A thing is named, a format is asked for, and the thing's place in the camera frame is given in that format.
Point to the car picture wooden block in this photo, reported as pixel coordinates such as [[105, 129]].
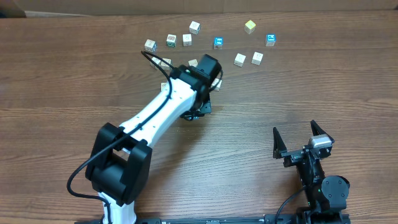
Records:
[[150, 45]]

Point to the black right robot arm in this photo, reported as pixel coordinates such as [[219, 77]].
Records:
[[326, 195]]

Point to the red side L block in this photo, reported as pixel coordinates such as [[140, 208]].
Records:
[[216, 85]]

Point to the blue top far block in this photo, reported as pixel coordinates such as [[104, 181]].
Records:
[[270, 40]]

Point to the ice cream picture block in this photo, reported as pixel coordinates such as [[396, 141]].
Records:
[[187, 40]]

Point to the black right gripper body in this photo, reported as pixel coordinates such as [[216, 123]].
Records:
[[298, 155]]

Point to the far white wooden block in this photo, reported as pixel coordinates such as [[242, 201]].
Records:
[[194, 27]]

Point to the green letter B block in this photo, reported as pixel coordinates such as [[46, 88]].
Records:
[[171, 40]]

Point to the blue top picture block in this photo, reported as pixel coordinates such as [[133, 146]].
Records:
[[218, 43]]

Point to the yellow top wooden block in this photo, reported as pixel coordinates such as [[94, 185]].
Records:
[[249, 27]]

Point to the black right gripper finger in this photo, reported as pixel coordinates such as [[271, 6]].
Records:
[[317, 130], [279, 146]]

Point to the red letter E block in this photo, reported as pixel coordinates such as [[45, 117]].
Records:
[[193, 62]]

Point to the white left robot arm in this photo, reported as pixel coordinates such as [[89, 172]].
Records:
[[122, 154]]

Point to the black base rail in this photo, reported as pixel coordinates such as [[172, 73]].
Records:
[[236, 220]]

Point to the plain white wooden block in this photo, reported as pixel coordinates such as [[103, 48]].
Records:
[[166, 63]]

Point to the yellow letter K block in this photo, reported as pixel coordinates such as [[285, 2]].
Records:
[[162, 86]]

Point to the red side picture block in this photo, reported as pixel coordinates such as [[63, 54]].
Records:
[[257, 58]]

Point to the green side violin block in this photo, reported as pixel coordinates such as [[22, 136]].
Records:
[[239, 60]]

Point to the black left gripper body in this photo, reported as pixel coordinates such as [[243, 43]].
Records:
[[203, 108]]

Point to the yellow side picture block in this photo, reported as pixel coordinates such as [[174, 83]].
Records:
[[155, 62]]

